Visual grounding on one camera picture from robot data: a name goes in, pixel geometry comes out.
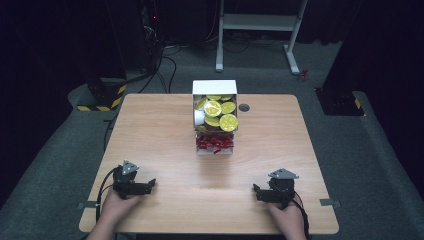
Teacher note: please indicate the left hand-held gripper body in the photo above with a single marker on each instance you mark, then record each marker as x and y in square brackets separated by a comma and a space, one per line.
[124, 180]

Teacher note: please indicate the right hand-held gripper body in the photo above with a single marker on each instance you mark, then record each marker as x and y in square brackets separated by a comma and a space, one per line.
[282, 186]

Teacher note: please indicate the person's left hand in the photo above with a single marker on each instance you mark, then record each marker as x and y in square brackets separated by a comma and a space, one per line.
[115, 208]

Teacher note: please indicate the person's right hand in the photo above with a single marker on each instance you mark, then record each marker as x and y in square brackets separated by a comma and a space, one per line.
[288, 218]

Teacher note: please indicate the grey tape strip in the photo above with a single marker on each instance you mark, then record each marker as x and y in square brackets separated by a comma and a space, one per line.
[88, 204]
[330, 202]

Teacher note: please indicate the grey round table grommet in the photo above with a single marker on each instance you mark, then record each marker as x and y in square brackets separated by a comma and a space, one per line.
[244, 107]

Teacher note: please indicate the black yellow striped stand base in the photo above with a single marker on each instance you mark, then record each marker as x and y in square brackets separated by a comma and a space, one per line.
[106, 98]

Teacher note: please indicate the pile of yellow-lidded capsules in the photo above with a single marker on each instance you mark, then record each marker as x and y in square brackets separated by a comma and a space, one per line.
[212, 108]

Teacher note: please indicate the black stand base yellow mark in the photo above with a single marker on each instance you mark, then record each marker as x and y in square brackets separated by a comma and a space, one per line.
[338, 101]

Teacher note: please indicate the white dispenser box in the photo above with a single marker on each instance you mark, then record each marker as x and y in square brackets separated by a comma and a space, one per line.
[214, 87]

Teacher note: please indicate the small red floor object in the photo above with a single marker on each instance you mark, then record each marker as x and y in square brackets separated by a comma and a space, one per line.
[303, 74]

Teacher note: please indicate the white metal stand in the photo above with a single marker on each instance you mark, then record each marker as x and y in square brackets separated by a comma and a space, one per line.
[256, 22]

